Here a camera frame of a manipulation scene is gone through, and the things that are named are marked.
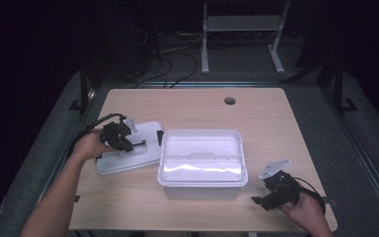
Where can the person's right hand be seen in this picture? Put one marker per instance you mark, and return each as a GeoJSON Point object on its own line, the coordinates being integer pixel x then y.
{"type": "Point", "coordinates": [304, 210]}

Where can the person's left hand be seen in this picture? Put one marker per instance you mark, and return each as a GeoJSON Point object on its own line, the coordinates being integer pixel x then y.
{"type": "Point", "coordinates": [89, 144]}

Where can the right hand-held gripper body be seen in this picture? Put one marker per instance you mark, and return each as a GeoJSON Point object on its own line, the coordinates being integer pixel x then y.
{"type": "Point", "coordinates": [281, 186]}

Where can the grey metal stand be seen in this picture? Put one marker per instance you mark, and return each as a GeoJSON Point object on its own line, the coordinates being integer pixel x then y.
{"type": "Point", "coordinates": [243, 23]}

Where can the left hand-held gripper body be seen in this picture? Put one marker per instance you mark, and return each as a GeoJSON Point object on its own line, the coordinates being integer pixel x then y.
{"type": "Point", "coordinates": [115, 133]}

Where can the white plastic storage box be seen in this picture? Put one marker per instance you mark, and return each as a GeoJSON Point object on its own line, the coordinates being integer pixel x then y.
{"type": "Point", "coordinates": [202, 161]}

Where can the black metal post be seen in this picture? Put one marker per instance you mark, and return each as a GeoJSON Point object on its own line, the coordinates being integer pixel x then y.
{"type": "Point", "coordinates": [85, 89]}
{"type": "Point", "coordinates": [340, 89]}

